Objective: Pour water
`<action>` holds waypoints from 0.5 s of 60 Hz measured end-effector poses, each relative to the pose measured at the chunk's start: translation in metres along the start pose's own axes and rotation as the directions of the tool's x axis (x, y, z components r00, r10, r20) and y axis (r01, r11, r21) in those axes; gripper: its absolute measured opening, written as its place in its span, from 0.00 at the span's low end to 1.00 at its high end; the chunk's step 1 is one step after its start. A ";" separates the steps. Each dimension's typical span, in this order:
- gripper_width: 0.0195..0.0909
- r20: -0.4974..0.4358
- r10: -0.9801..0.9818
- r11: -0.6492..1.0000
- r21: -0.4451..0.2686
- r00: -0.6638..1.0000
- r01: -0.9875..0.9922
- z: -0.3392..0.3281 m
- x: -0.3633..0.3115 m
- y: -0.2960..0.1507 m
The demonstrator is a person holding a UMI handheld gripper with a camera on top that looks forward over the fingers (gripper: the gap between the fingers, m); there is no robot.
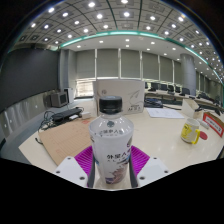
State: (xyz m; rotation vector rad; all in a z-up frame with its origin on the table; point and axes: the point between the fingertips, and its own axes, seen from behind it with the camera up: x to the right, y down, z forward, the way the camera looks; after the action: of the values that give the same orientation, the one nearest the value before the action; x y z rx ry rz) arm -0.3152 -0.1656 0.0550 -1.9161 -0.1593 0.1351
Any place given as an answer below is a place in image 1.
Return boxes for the white mug with yellow handle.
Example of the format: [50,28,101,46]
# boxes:
[180,117,202,145]

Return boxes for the flat brown cardboard sheet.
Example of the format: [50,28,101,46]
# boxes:
[38,116,98,167]

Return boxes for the long curved conference desk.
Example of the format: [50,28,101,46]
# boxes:
[144,88,224,111]

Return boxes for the row of black office chairs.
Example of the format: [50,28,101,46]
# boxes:
[144,81,221,103]

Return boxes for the recessed round ceiling lights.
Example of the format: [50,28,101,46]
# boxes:
[16,0,224,84]

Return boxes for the old grey monitor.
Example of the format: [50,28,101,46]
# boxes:
[49,91,70,108]

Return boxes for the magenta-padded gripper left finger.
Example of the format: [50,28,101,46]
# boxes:
[53,145,96,189]

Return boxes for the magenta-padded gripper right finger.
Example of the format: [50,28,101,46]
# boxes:
[129,145,172,188]

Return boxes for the black desk telephone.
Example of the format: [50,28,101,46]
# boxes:
[143,98,164,109]

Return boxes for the tangled black cable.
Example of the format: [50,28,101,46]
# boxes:
[38,111,56,132]

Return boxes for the white printed paper sheet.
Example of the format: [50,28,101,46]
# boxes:
[145,107,186,120]

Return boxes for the red-edged open cardboard box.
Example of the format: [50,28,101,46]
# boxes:
[202,112,224,138]

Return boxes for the small open beige cardboard box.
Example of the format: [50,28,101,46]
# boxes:
[181,98,201,119]

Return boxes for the white labelled black-capped drink bottle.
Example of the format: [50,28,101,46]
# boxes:
[88,95,135,185]

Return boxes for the long black desk device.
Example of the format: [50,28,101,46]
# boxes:
[51,107,84,125]

